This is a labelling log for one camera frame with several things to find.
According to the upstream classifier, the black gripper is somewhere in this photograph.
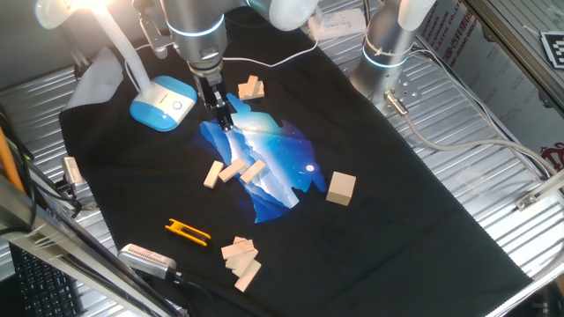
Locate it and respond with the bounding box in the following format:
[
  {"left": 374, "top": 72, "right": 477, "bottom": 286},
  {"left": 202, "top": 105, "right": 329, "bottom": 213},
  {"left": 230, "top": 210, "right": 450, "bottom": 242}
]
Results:
[{"left": 192, "top": 64, "right": 234, "bottom": 132}]

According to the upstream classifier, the white and blue desk lamp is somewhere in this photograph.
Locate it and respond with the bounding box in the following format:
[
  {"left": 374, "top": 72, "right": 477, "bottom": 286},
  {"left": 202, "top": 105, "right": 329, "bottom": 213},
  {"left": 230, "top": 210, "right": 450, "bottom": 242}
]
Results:
[{"left": 33, "top": 0, "right": 198, "bottom": 132}]

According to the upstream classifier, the yellow plastic clip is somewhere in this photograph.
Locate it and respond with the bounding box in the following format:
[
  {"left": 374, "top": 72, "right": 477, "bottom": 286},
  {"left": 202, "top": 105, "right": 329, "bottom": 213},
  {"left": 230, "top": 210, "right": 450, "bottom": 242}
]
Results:
[{"left": 165, "top": 218, "right": 212, "bottom": 247}]

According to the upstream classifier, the white microfiber cloth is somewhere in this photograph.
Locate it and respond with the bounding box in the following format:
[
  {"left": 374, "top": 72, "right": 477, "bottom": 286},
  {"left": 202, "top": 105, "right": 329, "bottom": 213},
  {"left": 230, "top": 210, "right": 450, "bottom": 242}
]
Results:
[{"left": 65, "top": 46, "right": 125, "bottom": 111}]

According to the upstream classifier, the wooden cube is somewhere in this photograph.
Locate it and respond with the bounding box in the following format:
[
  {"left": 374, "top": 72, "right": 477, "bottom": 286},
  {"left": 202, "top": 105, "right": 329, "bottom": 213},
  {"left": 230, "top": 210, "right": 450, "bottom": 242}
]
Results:
[{"left": 325, "top": 171, "right": 357, "bottom": 207}]

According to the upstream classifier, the white power strip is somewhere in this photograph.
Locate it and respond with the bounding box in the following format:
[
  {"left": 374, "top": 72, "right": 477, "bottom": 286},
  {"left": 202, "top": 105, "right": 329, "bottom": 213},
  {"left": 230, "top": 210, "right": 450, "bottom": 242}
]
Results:
[{"left": 307, "top": 7, "right": 368, "bottom": 41}]

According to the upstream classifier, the black cloth with blue print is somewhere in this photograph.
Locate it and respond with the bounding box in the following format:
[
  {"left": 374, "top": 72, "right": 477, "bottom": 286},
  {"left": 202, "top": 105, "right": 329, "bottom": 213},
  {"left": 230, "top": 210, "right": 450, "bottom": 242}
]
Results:
[{"left": 58, "top": 4, "right": 534, "bottom": 317}]

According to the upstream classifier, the orange tube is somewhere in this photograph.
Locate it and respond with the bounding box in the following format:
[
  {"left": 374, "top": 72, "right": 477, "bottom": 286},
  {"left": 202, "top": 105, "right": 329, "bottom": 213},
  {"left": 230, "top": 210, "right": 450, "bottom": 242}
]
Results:
[{"left": 0, "top": 127, "right": 23, "bottom": 195}]

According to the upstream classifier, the black keyboard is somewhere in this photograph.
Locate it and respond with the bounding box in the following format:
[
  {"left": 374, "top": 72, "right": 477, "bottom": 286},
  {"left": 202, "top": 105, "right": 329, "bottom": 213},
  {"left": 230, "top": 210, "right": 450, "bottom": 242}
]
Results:
[{"left": 8, "top": 244, "right": 85, "bottom": 317}]

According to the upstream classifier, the black and white marker tag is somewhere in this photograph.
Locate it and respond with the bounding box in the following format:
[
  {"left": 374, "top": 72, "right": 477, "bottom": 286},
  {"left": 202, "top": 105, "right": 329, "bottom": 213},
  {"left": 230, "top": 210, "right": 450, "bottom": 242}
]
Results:
[{"left": 539, "top": 30, "right": 564, "bottom": 70}]

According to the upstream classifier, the white lamp power cable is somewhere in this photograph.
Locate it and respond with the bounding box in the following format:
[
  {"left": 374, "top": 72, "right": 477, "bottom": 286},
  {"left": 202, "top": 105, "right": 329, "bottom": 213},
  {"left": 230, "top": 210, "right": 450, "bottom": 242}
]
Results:
[{"left": 124, "top": 38, "right": 320, "bottom": 93}]

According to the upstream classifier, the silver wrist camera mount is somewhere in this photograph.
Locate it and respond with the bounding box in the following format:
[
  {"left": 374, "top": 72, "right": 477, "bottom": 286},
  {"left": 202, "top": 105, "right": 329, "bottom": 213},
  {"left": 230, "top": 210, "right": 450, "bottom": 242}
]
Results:
[{"left": 139, "top": 11, "right": 175, "bottom": 60}]

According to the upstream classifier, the silver camera with black clamp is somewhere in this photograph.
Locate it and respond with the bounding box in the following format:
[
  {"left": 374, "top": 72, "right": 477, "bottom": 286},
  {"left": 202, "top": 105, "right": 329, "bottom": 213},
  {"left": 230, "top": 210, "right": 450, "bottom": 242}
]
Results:
[{"left": 61, "top": 156, "right": 84, "bottom": 186}]

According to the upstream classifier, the black camera cable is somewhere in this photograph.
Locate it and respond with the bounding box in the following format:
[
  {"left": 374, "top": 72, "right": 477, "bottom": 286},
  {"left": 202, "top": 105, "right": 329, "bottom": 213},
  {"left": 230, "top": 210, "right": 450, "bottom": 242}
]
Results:
[{"left": 169, "top": 269, "right": 217, "bottom": 317}]

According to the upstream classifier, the grey robot cable with connector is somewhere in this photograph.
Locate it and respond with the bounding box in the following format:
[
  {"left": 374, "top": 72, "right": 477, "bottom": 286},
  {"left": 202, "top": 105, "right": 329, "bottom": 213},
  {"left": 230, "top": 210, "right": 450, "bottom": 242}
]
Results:
[{"left": 383, "top": 90, "right": 564, "bottom": 177}]

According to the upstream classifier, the black camera clamp mount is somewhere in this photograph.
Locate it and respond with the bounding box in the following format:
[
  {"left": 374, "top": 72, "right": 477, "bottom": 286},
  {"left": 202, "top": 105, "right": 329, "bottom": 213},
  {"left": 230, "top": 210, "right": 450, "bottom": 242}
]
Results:
[{"left": 55, "top": 175, "right": 96, "bottom": 211}]

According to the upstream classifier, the aluminium frame bar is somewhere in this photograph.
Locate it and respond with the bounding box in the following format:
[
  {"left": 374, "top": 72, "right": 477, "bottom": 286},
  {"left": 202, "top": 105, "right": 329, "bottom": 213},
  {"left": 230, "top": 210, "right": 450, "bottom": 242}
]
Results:
[{"left": 0, "top": 173, "right": 186, "bottom": 317}]

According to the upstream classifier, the dark metal frame beam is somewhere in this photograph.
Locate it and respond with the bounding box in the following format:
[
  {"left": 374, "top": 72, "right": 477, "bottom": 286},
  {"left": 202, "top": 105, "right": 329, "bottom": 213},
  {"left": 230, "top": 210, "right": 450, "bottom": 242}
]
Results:
[{"left": 462, "top": 0, "right": 564, "bottom": 111}]

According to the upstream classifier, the metal corner bracket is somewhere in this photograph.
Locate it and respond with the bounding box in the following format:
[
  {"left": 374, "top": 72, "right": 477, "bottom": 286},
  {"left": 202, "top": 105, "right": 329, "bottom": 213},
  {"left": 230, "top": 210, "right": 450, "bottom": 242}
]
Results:
[{"left": 516, "top": 169, "right": 564, "bottom": 211}]

